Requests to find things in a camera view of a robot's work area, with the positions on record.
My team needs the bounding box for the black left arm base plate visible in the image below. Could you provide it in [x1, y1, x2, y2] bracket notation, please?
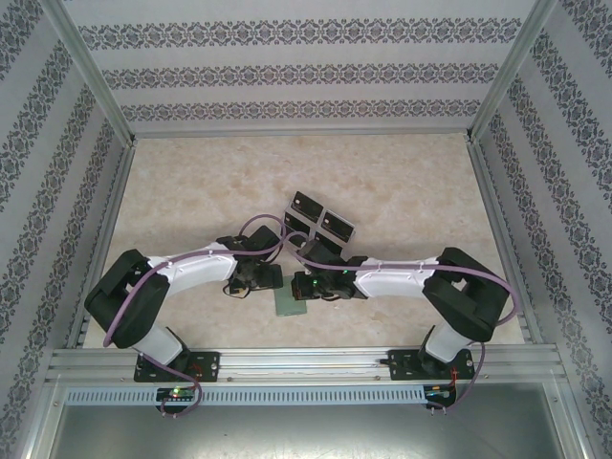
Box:
[133, 351, 222, 383]

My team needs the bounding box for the slotted grey cable duct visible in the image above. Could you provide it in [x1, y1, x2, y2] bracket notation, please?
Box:
[64, 385, 427, 407]

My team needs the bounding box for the black VIP card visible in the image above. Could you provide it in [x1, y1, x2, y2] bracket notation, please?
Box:
[284, 211, 312, 235]
[318, 208, 356, 243]
[292, 191, 326, 223]
[315, 231, 348, 250]

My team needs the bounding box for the grey metal sheet panel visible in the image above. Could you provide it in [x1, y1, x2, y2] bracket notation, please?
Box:
[28, 404, 587, 459]

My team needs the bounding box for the aluminium mounting rail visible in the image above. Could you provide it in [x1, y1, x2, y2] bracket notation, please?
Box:
[45, 347, 563, 384]

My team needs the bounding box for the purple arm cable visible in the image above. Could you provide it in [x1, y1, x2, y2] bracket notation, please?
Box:
[281, 232, 523, 417]
[103, 214, 294, 421]

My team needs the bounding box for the clear acrylic card stand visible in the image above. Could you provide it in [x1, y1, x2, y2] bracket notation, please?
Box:
[283, 190, 357, 251]

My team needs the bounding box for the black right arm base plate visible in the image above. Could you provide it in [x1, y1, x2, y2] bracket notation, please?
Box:
[387, 348, 474, 382]

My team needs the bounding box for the green card holder wallet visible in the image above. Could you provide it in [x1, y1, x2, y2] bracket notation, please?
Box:
[273, 276, 310, 317]

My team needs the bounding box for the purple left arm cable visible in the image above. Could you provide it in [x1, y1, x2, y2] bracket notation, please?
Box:
[103, 214, 294, 421]

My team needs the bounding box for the aluminium frame post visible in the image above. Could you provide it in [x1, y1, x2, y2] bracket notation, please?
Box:
[464, 0, 560, 144]
[40, 0, 140, 147]

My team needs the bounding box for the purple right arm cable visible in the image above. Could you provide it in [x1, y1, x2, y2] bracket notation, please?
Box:
[281, 232, 523, 417]

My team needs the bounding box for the aluminium side rail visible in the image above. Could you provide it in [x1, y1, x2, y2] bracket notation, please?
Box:
[466, 141, 546, 346]
[64, 141, 140, 350]

